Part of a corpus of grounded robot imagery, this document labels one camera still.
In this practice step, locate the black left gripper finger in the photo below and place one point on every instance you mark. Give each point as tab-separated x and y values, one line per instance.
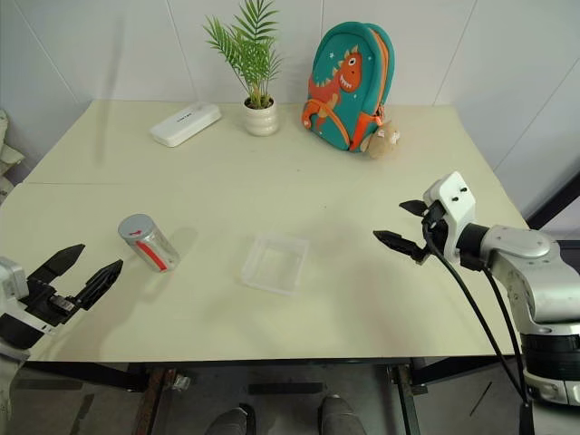
59	265
100	282

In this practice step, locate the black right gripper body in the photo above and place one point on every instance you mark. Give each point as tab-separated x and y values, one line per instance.
436	214

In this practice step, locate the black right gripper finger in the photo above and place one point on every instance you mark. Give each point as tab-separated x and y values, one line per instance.
399	241
414	207

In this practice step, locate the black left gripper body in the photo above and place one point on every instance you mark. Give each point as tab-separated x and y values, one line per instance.
47	303

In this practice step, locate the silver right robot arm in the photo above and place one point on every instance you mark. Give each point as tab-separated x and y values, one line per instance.
534	281

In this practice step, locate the clear plastic tube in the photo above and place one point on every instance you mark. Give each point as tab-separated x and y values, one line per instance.
147	244

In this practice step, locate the clear plastic tray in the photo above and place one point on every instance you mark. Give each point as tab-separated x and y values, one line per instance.
274	265

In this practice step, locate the beige plush toy pendant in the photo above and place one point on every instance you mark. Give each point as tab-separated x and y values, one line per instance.
383	139

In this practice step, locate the crumpled pale cloth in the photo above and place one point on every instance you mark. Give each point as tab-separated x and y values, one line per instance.
6	151

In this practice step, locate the rusty metal table leg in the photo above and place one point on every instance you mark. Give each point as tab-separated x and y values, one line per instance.
156	399
405	394

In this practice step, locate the teal dinosaur backpack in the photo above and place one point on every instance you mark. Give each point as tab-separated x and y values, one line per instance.
346	90

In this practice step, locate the white rectangular case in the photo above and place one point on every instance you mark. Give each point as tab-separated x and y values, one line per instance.
186	124

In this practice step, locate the dark grey rounded shape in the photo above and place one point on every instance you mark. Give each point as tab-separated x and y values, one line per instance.
339	416
231	421

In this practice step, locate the black flat floor bar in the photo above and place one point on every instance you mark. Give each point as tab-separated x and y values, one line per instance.
285	388

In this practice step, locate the green potted palm plant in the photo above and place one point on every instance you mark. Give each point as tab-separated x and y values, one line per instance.
259	86

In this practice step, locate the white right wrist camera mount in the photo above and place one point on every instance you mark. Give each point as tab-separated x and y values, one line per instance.
455	199

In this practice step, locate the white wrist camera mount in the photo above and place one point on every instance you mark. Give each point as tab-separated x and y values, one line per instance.
11	277
455	199

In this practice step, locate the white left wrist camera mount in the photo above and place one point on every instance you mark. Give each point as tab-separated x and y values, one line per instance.
11	277

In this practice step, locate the black metal table frame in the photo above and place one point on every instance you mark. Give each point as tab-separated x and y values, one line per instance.
90	371

